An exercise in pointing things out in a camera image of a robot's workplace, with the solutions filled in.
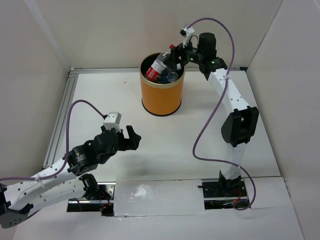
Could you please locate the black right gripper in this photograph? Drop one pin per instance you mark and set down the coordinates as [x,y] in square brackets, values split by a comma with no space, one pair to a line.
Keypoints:
[177,52]

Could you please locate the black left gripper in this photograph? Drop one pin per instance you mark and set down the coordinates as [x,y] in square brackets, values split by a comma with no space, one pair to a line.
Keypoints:
[131,143]

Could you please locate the clear bottle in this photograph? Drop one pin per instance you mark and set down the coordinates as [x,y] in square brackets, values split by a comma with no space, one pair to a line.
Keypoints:
[171,76]

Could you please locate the red label water bottle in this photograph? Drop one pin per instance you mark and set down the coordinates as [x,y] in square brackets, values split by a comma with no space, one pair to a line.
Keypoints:
[158,69]

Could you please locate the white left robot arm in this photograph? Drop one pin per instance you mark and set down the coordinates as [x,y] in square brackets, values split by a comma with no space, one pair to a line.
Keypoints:
[69,178]

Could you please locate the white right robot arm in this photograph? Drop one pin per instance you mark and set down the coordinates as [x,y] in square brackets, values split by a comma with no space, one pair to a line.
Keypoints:
[241,122]

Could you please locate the orange cylindrical bin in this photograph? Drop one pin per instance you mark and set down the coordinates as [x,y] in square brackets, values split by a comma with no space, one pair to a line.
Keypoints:
[160,99]

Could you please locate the shiny white tape sheet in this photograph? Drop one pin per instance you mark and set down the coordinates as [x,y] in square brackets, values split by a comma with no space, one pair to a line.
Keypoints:
[158,198]

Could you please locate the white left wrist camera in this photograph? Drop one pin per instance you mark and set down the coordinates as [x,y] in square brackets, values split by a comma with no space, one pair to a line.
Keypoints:
[112,121]

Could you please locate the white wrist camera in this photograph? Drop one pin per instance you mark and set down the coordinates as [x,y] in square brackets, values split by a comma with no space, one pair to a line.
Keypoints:
[112,121]
[187,32]

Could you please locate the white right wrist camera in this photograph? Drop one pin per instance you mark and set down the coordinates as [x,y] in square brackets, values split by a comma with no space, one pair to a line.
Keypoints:
[187,32]

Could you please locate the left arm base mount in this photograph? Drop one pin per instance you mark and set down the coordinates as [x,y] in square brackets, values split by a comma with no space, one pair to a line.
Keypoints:
[102,202]

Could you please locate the aluminium frame rail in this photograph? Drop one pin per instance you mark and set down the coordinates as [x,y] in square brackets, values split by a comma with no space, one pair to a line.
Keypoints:
[169,138]

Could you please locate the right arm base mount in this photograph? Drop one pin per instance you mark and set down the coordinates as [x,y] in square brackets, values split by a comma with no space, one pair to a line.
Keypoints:
[215,197]

